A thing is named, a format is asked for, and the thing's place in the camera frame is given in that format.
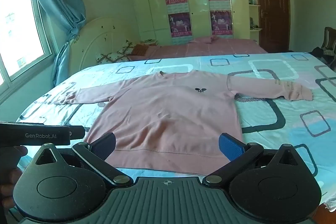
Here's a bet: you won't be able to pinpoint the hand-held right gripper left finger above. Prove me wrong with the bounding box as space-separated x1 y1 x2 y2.
31 132 134 187

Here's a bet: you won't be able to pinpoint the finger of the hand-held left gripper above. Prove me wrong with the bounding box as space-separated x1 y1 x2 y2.
69 126 86 139

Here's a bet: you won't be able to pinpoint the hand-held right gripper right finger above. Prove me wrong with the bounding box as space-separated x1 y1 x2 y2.
203 133 305 187

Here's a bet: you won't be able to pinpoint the pink sweatshirt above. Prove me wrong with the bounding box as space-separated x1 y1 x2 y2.
54 69 313 176

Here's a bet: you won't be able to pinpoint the dark clothes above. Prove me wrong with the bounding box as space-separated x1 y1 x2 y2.
310 47 336 59

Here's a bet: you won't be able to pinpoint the person's left hand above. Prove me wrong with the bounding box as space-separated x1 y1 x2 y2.
0 147 28 211

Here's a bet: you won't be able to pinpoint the patterned light blue bed sheet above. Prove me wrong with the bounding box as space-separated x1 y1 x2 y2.
16 52 336 224

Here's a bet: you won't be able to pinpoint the patterned white pillow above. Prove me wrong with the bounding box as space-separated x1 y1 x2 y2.
97 40 137 63

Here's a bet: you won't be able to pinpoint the cream headboard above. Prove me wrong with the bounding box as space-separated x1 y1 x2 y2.
68 17 142 65

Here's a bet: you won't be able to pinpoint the brown cushion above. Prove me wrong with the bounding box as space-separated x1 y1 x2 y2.
131 44 154 57

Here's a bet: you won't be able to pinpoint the window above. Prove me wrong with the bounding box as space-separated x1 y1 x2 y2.
0 0 57 89

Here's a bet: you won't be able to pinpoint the crumpled pink cloth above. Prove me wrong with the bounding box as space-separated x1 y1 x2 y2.
194 35 219 45

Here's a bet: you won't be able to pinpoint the blue curtain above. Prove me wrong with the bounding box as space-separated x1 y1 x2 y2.
22 0 87 80

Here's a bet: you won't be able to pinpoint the corner shelf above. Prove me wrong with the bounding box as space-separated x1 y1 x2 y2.
245 0 263 43

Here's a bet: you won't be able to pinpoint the brown wooden door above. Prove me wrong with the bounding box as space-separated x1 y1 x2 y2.
253 0 291 54

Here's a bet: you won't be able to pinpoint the wooden chair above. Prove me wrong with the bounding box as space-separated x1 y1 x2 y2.
321 27 336 56

